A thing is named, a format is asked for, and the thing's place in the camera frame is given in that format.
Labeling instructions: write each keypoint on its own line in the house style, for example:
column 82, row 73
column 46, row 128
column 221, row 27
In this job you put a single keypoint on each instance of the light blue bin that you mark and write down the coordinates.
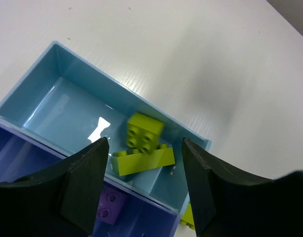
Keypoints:
column 67, row 103

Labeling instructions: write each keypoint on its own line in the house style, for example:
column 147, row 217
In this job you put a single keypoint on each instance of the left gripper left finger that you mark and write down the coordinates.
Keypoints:
column 58, row 201

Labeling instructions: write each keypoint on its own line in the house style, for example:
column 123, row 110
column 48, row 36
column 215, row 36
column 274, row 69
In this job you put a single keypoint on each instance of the purple lego brick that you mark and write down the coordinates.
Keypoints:
column 110, row 205

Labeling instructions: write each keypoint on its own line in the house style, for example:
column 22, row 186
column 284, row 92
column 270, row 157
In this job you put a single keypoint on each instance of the lime lego brick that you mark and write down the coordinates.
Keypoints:
column 135, row 161

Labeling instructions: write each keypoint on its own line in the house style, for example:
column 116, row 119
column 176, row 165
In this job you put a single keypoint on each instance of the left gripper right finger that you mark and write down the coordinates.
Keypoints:
column 229, row 202

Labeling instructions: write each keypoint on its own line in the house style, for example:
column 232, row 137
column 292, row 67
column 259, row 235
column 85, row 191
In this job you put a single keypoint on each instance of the small lime square brick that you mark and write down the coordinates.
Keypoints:
column 144, row 132

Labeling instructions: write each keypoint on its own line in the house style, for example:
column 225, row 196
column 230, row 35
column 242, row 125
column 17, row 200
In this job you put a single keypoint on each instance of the purple-blue bin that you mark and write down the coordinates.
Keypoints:
column 21, row 156

